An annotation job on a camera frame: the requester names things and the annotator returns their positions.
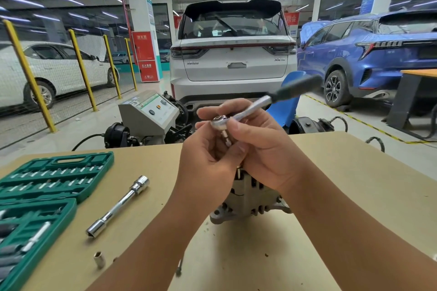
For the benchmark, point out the small chrome socket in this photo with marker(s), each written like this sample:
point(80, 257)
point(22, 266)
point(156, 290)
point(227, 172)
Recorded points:
point(99, 259)

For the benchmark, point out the person's left hand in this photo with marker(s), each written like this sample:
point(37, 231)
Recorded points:
point(199, 168)

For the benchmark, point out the grey control box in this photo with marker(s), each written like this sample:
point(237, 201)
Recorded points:
point(146, 113)

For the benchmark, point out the rows of small metal bits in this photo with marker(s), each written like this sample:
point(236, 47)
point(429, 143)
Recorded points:
point(51, 180)

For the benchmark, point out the person's left thumb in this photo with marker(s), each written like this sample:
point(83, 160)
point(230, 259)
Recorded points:
point(235, 155)

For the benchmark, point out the person's left forearm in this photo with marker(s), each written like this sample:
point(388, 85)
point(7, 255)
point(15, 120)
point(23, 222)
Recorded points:
point(153, 246)

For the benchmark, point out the black motor assembly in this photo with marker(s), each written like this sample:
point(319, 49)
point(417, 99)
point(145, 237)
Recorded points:
point(116, 135)

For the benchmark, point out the blue suv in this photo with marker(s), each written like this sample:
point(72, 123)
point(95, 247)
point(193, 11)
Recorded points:
point(372, 52)

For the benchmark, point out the row of dark sockets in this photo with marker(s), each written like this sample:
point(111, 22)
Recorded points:
point(8, 253)

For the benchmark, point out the chrome extension bar with sockets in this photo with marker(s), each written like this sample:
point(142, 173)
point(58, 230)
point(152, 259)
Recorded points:
point(117, 206)

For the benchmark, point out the blue plastic chair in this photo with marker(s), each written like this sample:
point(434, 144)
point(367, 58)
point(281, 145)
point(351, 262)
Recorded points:
point(285, 110)

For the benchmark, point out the orange desk with black leg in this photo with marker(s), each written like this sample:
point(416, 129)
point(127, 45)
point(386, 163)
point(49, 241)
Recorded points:
point(406, 99)

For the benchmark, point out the yellow fence post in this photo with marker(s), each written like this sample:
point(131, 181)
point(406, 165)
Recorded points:
point(29, 76)
point(131, 64)
point(83, 69)
point(112, 67)

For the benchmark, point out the white sedan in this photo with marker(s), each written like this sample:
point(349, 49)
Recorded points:
point(51, 69)

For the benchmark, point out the person's right hand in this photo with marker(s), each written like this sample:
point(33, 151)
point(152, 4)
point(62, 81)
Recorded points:
point(269, 151)

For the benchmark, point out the white suv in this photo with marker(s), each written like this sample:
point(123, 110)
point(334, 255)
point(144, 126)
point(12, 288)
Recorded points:
point(232, 59)

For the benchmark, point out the red wall banner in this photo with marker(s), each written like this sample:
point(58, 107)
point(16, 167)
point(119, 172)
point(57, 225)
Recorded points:
point(292, 18)

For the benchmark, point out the green plastic tool case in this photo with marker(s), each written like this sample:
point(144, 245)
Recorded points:
point(41, 198)

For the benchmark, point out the red fire equipment cabinet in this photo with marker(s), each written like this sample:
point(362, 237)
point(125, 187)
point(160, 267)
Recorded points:
point(144, 57)

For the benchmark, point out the person's right thumb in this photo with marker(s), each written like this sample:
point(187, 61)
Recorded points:
point(239, 128)

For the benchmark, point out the blue pillar poster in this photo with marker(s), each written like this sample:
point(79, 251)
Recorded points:
point(368, 1)

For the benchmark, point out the grey metal alternator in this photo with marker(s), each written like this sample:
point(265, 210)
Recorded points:
point(247, 200)

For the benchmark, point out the person's right forearm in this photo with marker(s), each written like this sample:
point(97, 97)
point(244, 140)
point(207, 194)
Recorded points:
point(351, 232)

